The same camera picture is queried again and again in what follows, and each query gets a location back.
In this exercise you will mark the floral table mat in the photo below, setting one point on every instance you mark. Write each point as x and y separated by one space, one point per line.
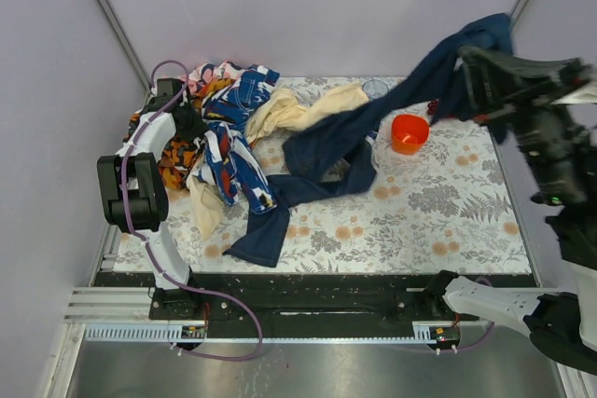
446 207

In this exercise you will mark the blue white patterned cloth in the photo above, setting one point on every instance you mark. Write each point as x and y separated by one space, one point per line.
229 163

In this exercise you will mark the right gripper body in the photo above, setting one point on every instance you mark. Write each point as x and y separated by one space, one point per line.
473 86

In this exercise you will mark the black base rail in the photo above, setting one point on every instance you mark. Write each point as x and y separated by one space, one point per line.
259 300

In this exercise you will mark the cream cloth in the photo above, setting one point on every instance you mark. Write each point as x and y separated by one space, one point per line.
281 112

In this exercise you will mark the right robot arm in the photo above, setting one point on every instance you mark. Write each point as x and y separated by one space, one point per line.
562 160

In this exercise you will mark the grey slotted cable duct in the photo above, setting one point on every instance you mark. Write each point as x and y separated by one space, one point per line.
401 333

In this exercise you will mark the pink patterned cloth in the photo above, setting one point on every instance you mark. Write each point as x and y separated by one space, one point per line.
203 74

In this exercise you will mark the dark blue denim jeans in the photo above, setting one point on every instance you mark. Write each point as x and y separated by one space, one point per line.
333 157

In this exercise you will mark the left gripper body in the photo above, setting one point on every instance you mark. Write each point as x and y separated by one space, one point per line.
185 119

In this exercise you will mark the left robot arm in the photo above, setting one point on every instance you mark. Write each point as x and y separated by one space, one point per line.
133 192

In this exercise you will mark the red grape bunch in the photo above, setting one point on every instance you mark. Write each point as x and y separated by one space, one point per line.
432 108

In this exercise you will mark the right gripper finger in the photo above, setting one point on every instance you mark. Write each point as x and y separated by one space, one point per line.
475 105
481 58

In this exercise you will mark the orange plastic bowl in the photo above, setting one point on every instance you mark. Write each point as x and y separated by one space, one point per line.
408 134

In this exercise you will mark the clear blue plastic cup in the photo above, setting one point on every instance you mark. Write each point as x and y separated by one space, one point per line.
375 88

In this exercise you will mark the orange camouflage cloth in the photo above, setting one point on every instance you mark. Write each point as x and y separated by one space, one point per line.
180 154

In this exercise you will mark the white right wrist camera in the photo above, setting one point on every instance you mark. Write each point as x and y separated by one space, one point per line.
580 91

